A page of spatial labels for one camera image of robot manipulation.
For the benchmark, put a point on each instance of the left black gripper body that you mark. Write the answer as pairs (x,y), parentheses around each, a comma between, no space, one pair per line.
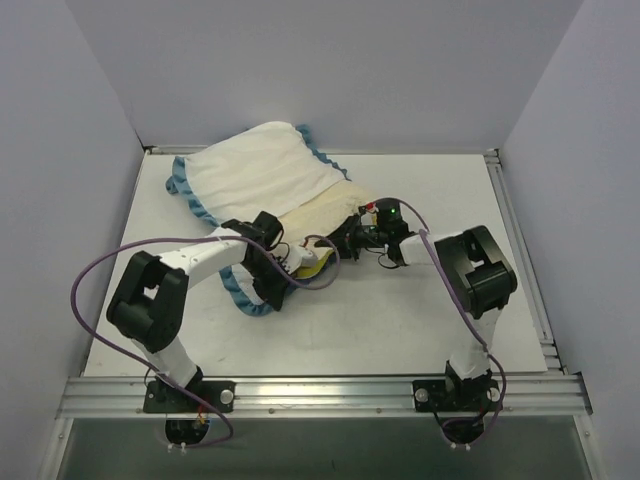
(272,288)

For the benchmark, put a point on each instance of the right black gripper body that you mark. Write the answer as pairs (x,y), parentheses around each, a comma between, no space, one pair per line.
(350,240)

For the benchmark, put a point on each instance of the cream yellow pillow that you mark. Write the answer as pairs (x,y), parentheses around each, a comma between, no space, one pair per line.
(323,214)

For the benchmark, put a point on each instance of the blue white pillowcase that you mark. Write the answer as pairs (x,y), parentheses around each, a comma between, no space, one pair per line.
(274,167)

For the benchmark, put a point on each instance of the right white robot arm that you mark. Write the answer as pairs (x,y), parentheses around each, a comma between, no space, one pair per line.
(474,270)

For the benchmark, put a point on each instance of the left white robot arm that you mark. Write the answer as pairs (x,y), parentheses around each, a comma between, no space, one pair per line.
(149,301)

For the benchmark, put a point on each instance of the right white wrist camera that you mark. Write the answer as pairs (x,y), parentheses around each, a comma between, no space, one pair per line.
(369,211)

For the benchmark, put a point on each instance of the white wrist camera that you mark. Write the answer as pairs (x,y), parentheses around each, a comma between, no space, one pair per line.
(300,257)
(369,211)

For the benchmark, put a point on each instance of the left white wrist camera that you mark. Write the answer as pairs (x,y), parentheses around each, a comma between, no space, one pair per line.
(300,257)

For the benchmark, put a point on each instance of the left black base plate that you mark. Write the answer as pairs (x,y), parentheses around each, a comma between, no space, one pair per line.
(160,398)

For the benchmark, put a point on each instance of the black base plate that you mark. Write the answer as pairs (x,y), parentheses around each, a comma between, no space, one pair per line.
(449,395)
(160,398)

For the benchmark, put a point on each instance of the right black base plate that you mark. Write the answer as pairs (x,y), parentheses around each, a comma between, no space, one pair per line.
(449,395)

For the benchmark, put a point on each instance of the front aluminium rail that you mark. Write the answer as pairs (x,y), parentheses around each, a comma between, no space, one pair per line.
(319,397)

